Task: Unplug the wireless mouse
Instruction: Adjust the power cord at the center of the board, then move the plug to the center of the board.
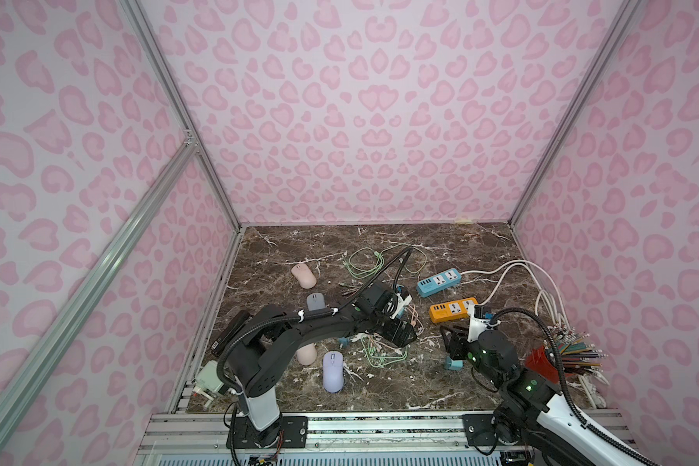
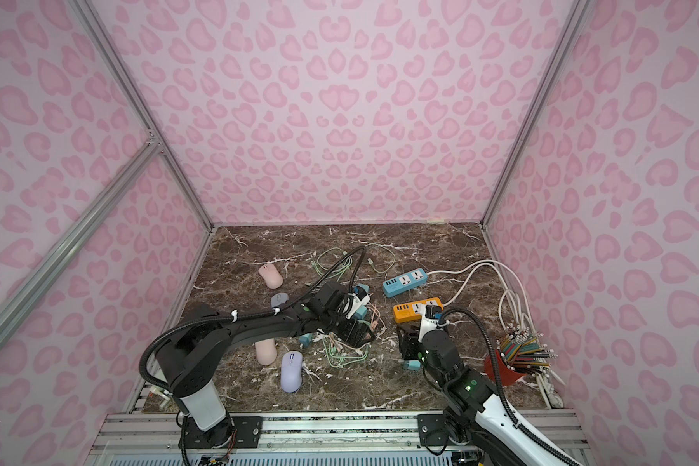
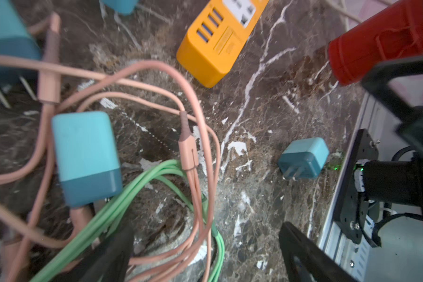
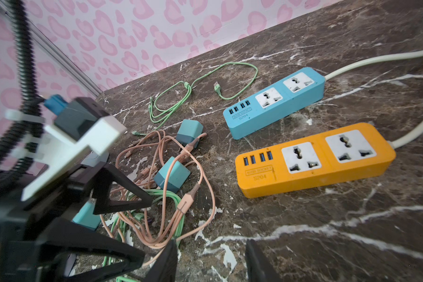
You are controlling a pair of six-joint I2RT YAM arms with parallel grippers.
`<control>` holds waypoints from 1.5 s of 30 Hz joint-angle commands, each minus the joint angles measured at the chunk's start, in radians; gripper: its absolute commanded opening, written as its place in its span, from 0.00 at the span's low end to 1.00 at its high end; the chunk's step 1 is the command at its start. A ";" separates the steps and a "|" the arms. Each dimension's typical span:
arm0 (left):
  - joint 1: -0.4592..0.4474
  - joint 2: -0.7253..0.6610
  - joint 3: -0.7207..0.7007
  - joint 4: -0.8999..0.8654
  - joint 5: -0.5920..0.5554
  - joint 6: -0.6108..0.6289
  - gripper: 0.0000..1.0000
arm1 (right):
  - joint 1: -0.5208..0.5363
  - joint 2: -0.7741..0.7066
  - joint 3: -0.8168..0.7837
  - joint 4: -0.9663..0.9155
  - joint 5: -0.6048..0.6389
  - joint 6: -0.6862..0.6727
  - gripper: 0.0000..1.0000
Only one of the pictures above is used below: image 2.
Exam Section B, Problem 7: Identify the teal USB charger adapter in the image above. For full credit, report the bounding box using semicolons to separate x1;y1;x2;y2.
353;306;368;320
403;359;421;372

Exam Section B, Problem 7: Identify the light blue wireless mouse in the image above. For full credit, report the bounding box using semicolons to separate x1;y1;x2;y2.
270;292;289;308

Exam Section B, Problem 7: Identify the green multi-head charging cable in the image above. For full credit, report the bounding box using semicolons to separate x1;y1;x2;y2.
310;243;397;283

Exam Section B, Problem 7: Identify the pink wireless mouse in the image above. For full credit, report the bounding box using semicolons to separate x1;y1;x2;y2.
258;262;283;289
254;339;278;366

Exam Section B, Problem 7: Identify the lavender wireless mouse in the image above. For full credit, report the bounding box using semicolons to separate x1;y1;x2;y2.
280;351;303;393

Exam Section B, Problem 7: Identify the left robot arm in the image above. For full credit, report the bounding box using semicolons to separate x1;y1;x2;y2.
138;247;375;450

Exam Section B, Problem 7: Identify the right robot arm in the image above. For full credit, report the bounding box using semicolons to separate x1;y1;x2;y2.
396;306;578;465

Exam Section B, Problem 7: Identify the orange power strip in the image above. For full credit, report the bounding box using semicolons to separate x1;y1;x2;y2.
392;297;443;324

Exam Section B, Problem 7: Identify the red emergency stop button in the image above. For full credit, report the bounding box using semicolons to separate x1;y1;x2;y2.
483;353;525;386

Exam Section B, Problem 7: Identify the blue power strip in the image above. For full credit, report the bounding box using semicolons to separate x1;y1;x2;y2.
383;268;428;298

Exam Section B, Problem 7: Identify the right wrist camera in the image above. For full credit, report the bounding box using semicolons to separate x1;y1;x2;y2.
419;305;443;343

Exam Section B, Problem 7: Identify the white power strip cord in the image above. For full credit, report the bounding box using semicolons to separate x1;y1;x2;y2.
427;258;537;339

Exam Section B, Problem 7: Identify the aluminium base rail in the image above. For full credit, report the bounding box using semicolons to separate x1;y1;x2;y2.
86;410;589;466

